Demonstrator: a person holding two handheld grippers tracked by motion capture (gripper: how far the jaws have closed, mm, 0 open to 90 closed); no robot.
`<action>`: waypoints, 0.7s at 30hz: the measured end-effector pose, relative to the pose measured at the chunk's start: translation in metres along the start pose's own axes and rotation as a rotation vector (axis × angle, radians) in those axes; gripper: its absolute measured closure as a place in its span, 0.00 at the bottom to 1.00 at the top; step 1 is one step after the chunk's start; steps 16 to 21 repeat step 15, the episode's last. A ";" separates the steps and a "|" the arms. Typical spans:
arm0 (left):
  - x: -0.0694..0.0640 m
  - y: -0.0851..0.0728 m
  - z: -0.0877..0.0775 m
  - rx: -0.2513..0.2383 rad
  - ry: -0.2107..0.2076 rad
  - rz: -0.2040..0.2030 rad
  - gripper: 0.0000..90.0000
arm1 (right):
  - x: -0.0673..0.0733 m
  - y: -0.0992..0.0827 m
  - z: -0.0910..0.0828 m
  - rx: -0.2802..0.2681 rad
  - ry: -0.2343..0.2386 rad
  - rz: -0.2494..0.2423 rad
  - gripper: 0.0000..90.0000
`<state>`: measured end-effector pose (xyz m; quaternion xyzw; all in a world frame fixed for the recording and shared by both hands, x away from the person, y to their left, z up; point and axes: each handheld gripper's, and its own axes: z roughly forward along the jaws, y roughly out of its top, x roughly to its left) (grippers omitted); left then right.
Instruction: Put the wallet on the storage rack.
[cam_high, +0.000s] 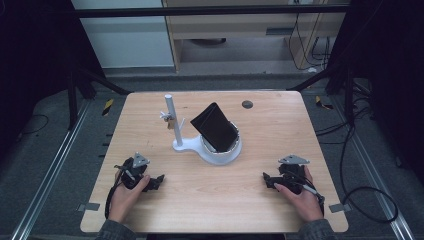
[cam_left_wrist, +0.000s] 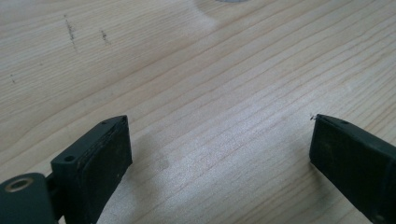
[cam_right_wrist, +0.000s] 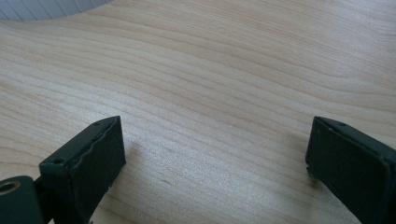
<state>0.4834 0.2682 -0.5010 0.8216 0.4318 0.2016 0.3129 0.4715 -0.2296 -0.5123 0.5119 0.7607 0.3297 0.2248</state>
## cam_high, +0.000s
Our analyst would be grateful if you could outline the left hand-held gripper cable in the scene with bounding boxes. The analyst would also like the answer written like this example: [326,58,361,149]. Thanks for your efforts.
[104,165,127,220]

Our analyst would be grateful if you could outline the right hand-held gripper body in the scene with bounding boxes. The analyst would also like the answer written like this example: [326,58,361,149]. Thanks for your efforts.
[276,153,311,195]

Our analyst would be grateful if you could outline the bunch of metal keys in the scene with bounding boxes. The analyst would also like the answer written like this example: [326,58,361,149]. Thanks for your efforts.
[165,112,178,131]

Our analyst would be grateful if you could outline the looped black floor cable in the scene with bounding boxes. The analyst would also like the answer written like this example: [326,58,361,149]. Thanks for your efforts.
[338,124,400,225]

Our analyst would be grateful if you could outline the hand-held gripper cable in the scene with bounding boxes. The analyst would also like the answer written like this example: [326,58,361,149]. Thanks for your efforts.
[298,176,326,216]
[104,165,127,220]

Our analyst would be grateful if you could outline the black horizontal bar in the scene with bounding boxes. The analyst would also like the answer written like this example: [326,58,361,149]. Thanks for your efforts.
[73,3,352,19]

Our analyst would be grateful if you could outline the person's right hand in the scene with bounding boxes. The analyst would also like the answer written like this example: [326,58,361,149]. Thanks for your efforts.
[273,165,325,223]

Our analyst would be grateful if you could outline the aluminium floor rail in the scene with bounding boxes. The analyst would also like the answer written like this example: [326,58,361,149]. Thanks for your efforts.
[10,99,93,240]
[329,95,416,240]

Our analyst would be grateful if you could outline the white cabinet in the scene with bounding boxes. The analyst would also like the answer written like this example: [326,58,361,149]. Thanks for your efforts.
[70,0,175,70]

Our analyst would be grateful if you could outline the light wooden desk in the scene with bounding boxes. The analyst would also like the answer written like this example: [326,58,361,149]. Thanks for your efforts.
[161,0,352,73]

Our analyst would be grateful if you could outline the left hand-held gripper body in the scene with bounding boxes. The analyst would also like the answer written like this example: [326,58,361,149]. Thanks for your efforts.
[114,152,152,191]

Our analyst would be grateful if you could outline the right hand-held gripper cable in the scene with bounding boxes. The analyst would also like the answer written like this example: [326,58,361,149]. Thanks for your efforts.
[298,176,326,216]

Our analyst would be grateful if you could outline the hanging black cables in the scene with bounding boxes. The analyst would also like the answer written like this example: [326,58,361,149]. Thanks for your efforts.
[287,12,335,73]

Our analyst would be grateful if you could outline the grey tape strip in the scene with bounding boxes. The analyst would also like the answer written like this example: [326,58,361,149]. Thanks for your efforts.
[77,202,101,213]
[328,202,352,214]

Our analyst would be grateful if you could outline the white key stand with hooks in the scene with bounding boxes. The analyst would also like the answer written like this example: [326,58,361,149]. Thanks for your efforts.
[159,93,244,167]

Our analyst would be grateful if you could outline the thin black floor cable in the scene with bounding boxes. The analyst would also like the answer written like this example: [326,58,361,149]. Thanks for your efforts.
[20,113,50,136]

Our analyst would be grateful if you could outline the black metal stand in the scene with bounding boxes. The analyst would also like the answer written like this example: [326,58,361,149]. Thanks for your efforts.
[65,61,132,132]
[286,61,357,128]

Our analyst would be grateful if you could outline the black wallet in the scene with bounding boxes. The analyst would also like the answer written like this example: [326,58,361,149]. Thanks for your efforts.
[189,101,240,154]

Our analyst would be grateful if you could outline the person's left hand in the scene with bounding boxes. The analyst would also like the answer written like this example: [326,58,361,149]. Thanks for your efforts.
[107,169,152,224]

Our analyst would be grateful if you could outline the yellow black hazard tape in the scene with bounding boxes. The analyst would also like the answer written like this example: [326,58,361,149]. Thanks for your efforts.
[314,95,335,111]
[101,98,115,117]

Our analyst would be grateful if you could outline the black curtain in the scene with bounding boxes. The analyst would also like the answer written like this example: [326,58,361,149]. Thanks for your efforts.
[328,0,424,188]
[0,0,106,164]

